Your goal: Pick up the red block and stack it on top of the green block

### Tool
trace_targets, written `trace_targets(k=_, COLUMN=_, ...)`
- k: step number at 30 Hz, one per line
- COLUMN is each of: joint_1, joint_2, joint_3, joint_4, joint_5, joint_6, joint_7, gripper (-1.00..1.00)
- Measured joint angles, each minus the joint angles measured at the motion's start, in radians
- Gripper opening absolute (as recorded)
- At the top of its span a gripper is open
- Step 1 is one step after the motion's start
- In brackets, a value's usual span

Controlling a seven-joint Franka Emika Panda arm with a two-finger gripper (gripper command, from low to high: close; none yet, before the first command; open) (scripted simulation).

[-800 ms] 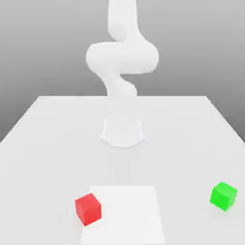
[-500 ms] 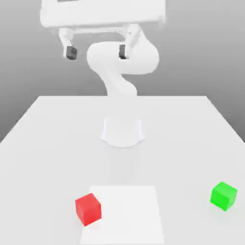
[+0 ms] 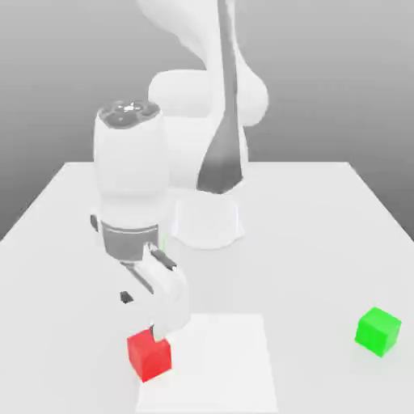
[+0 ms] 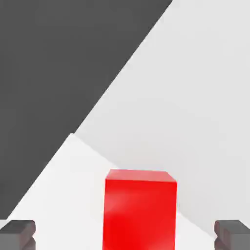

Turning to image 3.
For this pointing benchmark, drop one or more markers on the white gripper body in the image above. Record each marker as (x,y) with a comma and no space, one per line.
(171,297)

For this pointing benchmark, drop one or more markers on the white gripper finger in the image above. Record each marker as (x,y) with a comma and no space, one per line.
(160,333)

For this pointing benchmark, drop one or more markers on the small red cube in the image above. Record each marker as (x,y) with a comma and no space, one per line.
(147,359)

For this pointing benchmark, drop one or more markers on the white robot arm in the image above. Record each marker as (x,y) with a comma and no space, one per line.
(129,168)

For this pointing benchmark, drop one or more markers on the small green cube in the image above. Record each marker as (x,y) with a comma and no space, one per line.
(376,333)

